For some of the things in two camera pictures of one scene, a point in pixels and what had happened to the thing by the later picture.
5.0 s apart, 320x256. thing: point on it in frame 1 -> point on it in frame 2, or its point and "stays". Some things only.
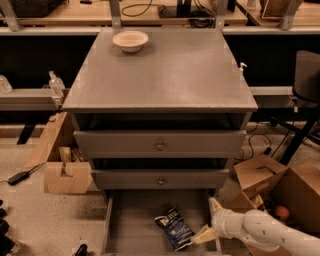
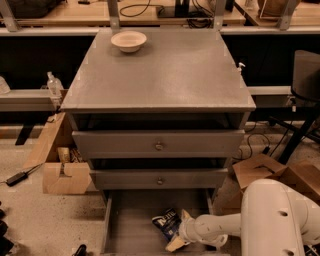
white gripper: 220,222 -> 190,230
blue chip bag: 176,229 stays
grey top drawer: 159,144 stays
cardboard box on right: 267,185 stays
